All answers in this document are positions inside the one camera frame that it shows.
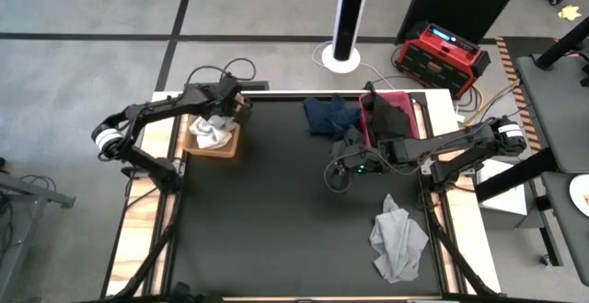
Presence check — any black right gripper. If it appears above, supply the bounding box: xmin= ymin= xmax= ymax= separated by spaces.
xmin=329 ymin=125 xmax=387 ymax=178

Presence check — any smooth grey towel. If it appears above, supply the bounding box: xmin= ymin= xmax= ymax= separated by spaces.
xmin=210 ymin=114 xmax=238 ymax=132

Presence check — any navy blue towel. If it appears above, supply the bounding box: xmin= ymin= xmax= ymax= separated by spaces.
xmin=303 ymin=94 xmax=363 ymax=141

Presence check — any black towel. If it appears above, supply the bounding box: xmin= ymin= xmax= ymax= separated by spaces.
xmin=367 ymin=93 xmax=414 ymax=150

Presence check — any white towel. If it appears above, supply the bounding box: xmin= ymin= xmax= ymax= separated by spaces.
xmin=188 ymin=114 xmax=238 ymax=151

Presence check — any light grey waffle-weave towel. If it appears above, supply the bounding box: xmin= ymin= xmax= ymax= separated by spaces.
xmin=368 ymin=193 xmax=430 ymax=285

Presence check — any pink plastic basket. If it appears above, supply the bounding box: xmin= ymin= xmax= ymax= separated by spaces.
xmin=357 ymin=89 xmax=423 ymax=150

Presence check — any black flat bar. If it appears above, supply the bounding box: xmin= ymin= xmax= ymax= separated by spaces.
xmin=183 ymin=80 xmax=271 ymax=92

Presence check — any wooden bin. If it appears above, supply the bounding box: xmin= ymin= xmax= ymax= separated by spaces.
xmin=182 ymin=91 xmax=242 ymax=159

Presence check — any red portable power station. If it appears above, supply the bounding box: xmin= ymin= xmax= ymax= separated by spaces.
xmin=395 ymin=20 xmax=491 ymax=100

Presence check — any black and white tower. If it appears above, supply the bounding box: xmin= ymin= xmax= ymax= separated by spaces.
xmin=320 ymin=0 xmax=373 ymax=75

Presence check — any white box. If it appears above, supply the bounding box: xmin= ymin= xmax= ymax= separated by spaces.
xmin=475 ymin=158 xmax=528 ymax=217

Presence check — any black diagonal beam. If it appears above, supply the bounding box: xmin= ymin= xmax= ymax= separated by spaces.
xmin=473 ymin=147 xmax=560 ymax=204

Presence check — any orange black striped floor strip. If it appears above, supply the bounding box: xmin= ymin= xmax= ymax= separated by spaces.
xmin=495 ymin=36 xmax=543 ymax=153

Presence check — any black partition panel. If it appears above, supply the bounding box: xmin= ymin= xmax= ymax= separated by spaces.
xmin=396 ymin=0 xmax=533 ymax=45

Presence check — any grey side table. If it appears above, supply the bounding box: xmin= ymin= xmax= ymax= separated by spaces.
xmin=540 ymin=171 xmax=589 ymax=288
xmin=514 ymin=52 xmax=589 ymax=175

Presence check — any black diagonal pole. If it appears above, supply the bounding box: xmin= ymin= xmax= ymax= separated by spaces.
xmin=535 ymin=15 xmax=589 ymax=71

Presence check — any white plate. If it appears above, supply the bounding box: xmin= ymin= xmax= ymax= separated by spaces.
xmin=569 ymin=173 xmax=589 ymax=218

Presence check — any yellow paper scrap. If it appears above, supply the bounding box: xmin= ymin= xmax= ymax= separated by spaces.
xmin=557 ymin=4 xmax=583 ymax=22

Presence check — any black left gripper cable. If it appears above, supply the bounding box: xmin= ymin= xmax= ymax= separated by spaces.
xmin=185 ymin=57 xmax=257 ymax=87

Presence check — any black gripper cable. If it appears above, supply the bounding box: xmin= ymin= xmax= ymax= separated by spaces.
xmin=323 ymin=158 xmax=355 ymax=194
xmin=185 ymin=57 xmax=257 ymax=87

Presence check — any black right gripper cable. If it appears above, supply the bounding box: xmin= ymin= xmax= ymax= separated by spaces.
xmin=323 ymin=158 xmax=355 ymax=194

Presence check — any white floor cable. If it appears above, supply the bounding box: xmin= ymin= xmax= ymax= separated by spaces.
xmin=311 ymin=40 xmax=397 ymax=90

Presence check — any yellow power cable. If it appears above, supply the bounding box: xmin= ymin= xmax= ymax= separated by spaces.
xmin=459 ymin=81 xmax=521 ymax=129

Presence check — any black frame strut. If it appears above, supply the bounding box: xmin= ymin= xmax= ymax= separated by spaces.
xmin=110 ymin=191 xmax=181 ymax=300
xmin=421 ymin=191 xmax=501 ymax=297

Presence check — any grey metal desk frame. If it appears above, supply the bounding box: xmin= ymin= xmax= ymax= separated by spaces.
xmin=0 ymin=157 xmax=77 ymax=303

